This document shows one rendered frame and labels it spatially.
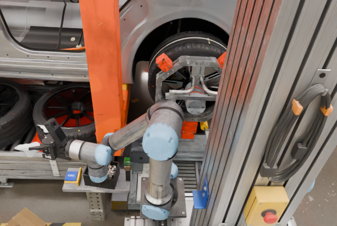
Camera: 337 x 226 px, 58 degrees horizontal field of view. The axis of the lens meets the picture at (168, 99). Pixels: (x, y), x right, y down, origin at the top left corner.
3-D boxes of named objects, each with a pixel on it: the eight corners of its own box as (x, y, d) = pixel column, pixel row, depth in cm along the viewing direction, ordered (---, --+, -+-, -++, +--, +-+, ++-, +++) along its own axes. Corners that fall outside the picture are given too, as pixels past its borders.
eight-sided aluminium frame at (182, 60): (224, 117, 235) (238, 57, 200) (225, 123, 230) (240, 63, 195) (154, 115, 232) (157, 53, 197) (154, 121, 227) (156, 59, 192)
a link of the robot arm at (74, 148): (77, 149, 115) (86, 136, 121) (65, 147, 115) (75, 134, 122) (78, 164, 119) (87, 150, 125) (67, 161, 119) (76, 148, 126)
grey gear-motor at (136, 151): (153, 139, 279) (154, 111, 257) (152, 177, 247) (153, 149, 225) (133, 138, 278) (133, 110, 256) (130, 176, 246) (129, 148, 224)
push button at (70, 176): (78, 173, 201) (77, 171, 200) (75, 182, 196) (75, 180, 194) (67, 173, 201) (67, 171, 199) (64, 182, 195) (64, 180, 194)
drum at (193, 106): (201, 95, 221) (204, 80, 212) (205, 116, 205) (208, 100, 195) (182, 95, 220) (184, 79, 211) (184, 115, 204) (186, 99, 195)
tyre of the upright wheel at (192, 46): (250, 67, 236) (193, 11, 205) (258, 85, 218) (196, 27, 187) (188, 112, 265) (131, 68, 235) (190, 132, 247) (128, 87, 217)
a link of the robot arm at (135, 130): (174, 82, 112) (98, 133, 140) (168, 101, 104) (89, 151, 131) (194, 102, 116) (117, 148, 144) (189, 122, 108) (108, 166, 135)
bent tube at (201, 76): (223, 79, 204) (226, 66, 197) (228, 97, 189) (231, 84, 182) (198, 78, 203) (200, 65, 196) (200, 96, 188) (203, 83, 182)
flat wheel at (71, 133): (111, 96, 293) (109, 76, 277) (125, 147, 245) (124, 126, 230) (38, 107, 274) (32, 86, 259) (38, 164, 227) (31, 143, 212)
